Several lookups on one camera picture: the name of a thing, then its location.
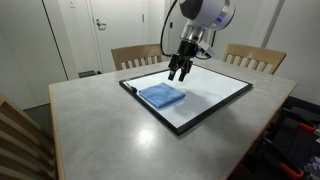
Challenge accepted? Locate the near wooden chair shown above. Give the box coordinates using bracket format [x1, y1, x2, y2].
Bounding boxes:
[0, 94, 58, 180]

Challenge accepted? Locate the white wall light switch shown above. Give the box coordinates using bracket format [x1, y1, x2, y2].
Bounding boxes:
[68, 0, 76, 8]

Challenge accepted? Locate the silver door handle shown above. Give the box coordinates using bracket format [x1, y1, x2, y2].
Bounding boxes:
[96, 19, 106, 30]

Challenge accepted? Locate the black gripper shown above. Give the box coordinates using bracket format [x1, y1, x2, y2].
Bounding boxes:
[168, 40, 198, 82]

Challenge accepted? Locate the wooden chair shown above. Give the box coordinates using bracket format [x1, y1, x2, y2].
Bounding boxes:
[223, 43, 286, 75]
[0, 94, 58, 180]
[111, 44, 162, 71]

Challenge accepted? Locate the right wooden chair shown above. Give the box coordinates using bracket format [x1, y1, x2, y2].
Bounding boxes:
[111, 44, 162, 71]

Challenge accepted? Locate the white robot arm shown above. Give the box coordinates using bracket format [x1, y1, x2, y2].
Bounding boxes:
[168, 0, 236, 82]

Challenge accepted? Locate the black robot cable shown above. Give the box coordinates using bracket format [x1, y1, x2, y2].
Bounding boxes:
[159, 0, 179, 58]

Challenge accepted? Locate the left wooden chair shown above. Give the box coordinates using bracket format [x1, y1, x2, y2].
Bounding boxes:
[223, 43, 286, 75]

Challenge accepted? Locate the blue microfiber towel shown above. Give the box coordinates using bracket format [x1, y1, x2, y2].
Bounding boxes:
[139, 83, 186, 109]

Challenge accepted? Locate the black orange bar clamp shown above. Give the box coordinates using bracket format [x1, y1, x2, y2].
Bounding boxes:
[263, 123, 320, 180]

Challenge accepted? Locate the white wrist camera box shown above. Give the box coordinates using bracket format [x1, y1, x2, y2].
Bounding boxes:
[198, 40, 216, 57]

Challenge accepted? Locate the black framed whiteboard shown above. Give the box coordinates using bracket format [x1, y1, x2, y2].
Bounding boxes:
[119, 65, 253, 136]

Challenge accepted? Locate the black whiteboard marker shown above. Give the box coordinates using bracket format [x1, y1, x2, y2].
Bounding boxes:
[130, 86, 137, 93]

